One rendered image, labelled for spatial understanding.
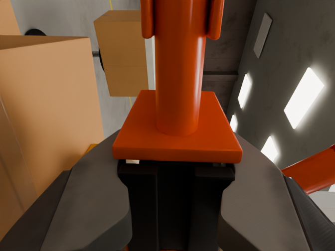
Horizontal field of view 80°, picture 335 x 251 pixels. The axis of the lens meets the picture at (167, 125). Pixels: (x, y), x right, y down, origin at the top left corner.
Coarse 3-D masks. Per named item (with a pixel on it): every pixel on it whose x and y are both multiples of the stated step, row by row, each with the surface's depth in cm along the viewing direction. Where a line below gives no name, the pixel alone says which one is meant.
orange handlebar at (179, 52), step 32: (160, 0) 7; (192, 0) 7; (160, 32) 8; (192, 32) 8; (160, 64) 8; (192, 64) 8; (160, 96) 9; (192, 96) 9; (160, 128) 10; (192, 128) 10
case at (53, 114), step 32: (0, 64) 15; (32, 64) 18; (64, 64) 23; (0, 96) 15; (32, 96) 18; (64, 96) 23; (96, 96) 33; (0, 128) 15; (32, 128) 18; (64, 128) 23; (96, 128) 33; (0, 160) 15; (32, 160) 18; (64, 160) 24; (0, 192) 15; (32, 192) 18; (0, 224) 15
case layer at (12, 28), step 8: (0, 0) 75; (8, 0) 78; (0, 8) 75; (8, 8) 78; (0, 16) 75; (8, 16) 78; (0, 24) 75; (8, 24) 78; (16, 24) 82; (0, 32) 75; (8, 32) 79; (16, 32) 82
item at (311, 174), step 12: (312, 156) 14; (324, 156) 13; (288, 168) 15; (300, 168) 14; (312, 168) 14; (324, 168) 13; (300, 180) 14; (312, 180) 13; (324, 180) 13; (312, 192) 14
